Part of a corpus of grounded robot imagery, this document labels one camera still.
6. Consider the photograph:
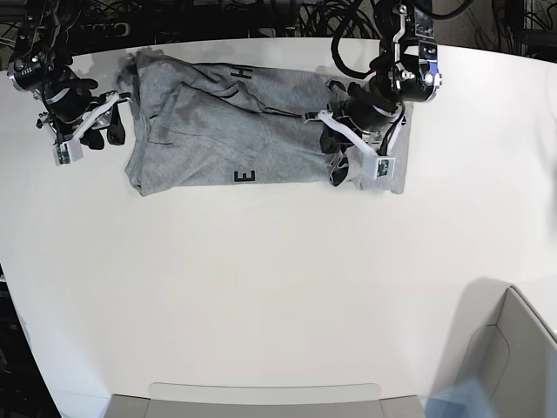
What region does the blue blurred object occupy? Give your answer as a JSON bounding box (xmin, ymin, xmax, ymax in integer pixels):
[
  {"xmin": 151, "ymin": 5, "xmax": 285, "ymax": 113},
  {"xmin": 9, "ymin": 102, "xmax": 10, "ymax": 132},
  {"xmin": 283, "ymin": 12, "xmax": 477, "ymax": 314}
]
[{"xmin": 421, "ymin": 378, "xmax": 493, "ymax": 418}]

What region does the grey box at right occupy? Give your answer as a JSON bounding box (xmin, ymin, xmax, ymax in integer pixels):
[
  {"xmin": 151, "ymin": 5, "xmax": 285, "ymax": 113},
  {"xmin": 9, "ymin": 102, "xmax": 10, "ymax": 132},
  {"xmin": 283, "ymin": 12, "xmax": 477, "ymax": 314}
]
[{"xmin": 466, "ymin": 287, "xmax": 556, "ymax": 417}]

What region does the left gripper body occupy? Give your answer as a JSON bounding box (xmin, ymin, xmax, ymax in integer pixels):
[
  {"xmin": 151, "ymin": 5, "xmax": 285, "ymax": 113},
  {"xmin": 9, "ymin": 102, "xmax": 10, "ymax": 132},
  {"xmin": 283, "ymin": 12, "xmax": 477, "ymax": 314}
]
[{"xmin": 323, "ymin": 82, "xmax": 406, "ymax": 155}]

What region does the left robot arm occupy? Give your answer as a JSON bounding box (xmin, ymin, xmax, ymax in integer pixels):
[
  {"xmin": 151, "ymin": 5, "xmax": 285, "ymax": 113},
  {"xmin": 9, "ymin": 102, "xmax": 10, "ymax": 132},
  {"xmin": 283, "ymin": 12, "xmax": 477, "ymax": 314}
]
[{"xmin": 304, "ymin": 1, "xmax": 441, "ymax": 193}]

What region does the grey T-shirt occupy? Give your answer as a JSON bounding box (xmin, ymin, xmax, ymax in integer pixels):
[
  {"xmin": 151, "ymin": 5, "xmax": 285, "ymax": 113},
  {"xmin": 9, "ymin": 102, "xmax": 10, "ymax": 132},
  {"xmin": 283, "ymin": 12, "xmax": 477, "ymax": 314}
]
[{"xmin": 115, "ymin": 48, "xmax": 413, "ymax": 199}]

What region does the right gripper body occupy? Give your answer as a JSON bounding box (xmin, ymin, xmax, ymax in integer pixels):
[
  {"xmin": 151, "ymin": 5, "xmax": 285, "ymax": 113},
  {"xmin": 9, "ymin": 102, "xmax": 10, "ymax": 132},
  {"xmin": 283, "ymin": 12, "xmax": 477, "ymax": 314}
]
[{"xmin": 35, "ymin": 78, "xmax": 131, "ymax": 144}]

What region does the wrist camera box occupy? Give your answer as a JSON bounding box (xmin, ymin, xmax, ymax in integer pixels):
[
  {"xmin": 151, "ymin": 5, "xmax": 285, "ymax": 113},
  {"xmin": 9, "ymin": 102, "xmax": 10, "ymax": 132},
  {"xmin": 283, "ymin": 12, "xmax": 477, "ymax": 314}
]
[
  {"xmin": 52, "ymin": 139, "xmax": 84, "ymax": 166},
  {"xmin": 362, "ymin": 153, "xmax": 396, "ymax": 180}
]

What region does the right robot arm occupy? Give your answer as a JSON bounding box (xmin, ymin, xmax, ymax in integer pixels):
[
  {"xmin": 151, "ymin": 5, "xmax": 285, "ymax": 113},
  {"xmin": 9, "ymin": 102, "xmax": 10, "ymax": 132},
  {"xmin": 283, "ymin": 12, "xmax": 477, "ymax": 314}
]
[{"xmin": 7, "ymin": 1, "xmax": 130, "ymax": 150}]

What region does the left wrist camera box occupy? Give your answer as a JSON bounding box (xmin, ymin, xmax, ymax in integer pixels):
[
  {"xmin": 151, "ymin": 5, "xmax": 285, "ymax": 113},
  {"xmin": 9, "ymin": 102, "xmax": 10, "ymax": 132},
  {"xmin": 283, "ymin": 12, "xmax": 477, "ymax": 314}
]
[{"xmin": 362, "ymin": 153, "xmax": 396, "ymax": 180}]

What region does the black cable bundle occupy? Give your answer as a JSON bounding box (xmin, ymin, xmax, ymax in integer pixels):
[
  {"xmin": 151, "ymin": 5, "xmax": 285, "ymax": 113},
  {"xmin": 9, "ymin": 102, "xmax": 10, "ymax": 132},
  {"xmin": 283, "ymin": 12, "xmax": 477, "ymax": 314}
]
[{"xmin": 299, "ymin": 0, "xmax": 382, "ymax": 41}]

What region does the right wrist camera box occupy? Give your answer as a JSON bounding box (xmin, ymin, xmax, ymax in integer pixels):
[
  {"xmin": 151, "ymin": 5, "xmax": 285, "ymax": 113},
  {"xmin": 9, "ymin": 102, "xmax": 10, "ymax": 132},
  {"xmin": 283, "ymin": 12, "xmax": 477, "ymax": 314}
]
[{"xmin": 52, "ymin": 139, "xmax": 84, "ymax": 166}]

